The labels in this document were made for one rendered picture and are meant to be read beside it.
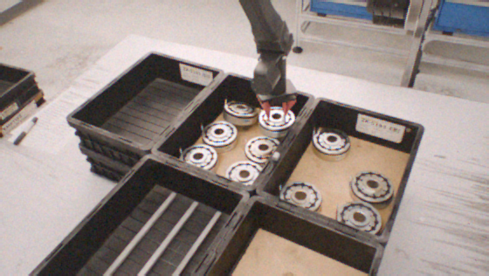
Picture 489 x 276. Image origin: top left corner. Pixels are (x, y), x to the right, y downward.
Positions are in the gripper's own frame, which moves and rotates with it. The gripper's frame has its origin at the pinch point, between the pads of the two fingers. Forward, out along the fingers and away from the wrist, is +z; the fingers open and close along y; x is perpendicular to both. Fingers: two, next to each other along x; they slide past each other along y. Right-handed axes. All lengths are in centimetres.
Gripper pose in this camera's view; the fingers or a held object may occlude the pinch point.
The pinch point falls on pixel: (276, 114)
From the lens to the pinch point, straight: 117.8
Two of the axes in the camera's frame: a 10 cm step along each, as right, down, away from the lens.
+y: 9.6, -2.5, 1.6
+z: 0.7, 7.2, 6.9
